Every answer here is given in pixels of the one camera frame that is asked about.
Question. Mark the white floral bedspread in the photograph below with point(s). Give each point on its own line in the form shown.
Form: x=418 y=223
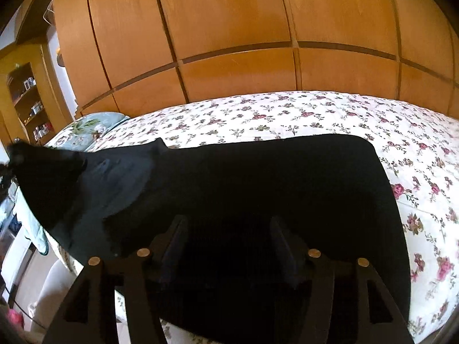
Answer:
x=417 y=147

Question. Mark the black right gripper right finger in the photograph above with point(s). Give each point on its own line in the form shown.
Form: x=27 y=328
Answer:
x=346 y=283

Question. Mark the black pants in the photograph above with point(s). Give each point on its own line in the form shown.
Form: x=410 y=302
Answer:
x=223 y=271

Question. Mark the wooden shelf unit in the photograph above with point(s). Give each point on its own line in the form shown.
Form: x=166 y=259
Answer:
x=33 y=107

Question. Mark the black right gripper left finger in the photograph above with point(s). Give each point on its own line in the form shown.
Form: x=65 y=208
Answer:
x=87 y=314

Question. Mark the wooden wardrobe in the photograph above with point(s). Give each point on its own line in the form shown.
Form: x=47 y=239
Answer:
x=137 y=56

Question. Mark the teal floral pillow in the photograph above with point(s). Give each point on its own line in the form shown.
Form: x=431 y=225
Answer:
x=77 y=136

